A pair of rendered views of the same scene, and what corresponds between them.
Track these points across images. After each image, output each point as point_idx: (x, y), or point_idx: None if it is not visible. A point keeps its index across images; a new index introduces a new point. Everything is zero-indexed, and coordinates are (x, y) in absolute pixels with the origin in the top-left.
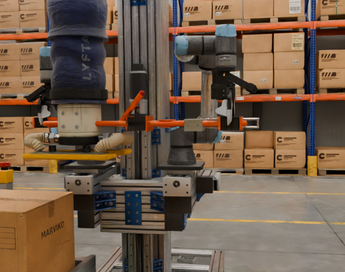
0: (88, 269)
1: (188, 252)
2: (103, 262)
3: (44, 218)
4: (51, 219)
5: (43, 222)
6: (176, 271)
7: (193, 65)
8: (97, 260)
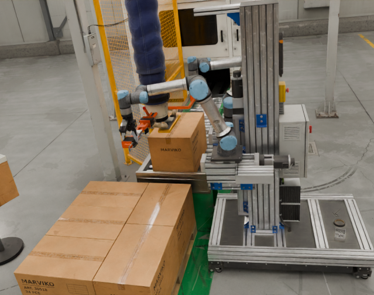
0: (199, 178)
1: (357, 234)
2: (373, 201)
3: (162, 143)
4: (168, 145)
5: (161, 144)
6: (313, 232)
7: None
8: None
